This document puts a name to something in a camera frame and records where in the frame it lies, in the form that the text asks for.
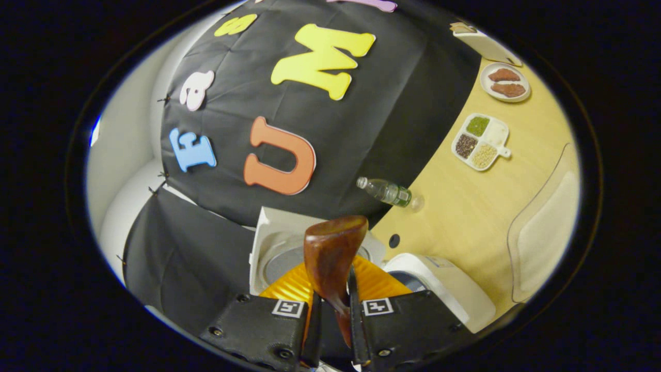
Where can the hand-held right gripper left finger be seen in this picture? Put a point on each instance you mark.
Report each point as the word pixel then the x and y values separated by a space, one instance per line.
pixel 312 336

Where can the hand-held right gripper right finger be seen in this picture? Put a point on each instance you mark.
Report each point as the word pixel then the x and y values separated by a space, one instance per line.
pixel 357 336

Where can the brown wooden spoon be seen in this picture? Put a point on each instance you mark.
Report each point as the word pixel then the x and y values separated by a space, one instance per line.
pixel 330 253

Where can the white rice cooker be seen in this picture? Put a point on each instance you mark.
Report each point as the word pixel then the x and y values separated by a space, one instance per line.
pixel 449 289

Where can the clear box of white rice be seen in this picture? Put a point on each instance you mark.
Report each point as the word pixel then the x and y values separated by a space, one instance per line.
pixel 547 232

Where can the clear plastic water bottle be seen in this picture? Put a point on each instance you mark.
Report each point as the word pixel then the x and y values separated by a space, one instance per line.
pixel 387 192

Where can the black backdrop cloth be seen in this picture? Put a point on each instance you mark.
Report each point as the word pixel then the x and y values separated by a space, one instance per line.
pixel 372 129

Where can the white divided grain dish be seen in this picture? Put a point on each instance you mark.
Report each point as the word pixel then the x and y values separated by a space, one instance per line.
pixel 496 133

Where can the white round plate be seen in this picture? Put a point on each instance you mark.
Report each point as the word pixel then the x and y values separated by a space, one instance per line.
pixel 485 82

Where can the brown steak piece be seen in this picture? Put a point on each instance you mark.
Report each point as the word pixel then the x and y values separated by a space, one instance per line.
pixel 508 90
pixel 504 75

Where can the white toaster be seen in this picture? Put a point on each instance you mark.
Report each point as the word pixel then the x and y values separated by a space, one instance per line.
pixel 490 49

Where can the toast slice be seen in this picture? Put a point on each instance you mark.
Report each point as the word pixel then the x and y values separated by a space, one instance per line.
pixel 462 28

